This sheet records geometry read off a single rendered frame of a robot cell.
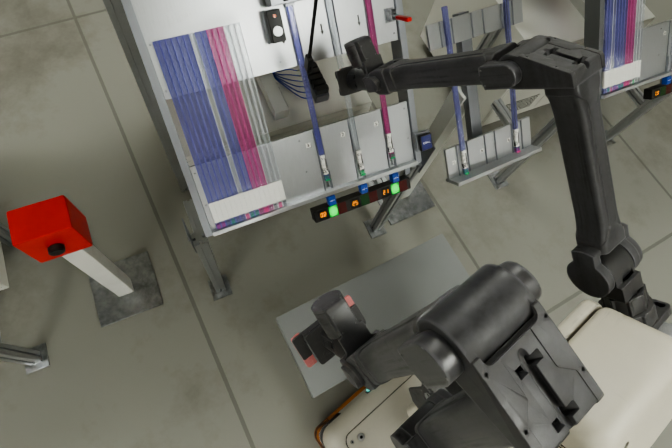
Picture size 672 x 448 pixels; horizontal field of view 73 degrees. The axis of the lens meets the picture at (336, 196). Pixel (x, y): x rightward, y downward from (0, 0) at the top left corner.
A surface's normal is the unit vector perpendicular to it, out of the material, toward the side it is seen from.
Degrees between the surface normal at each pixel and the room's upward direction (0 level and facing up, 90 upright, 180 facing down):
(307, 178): 45
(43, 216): 0
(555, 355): 13
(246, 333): 0
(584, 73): 41
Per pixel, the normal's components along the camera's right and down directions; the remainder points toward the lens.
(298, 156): 0.38, 0.32
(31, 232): 0.13, -0.41
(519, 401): 0.27, -0.23
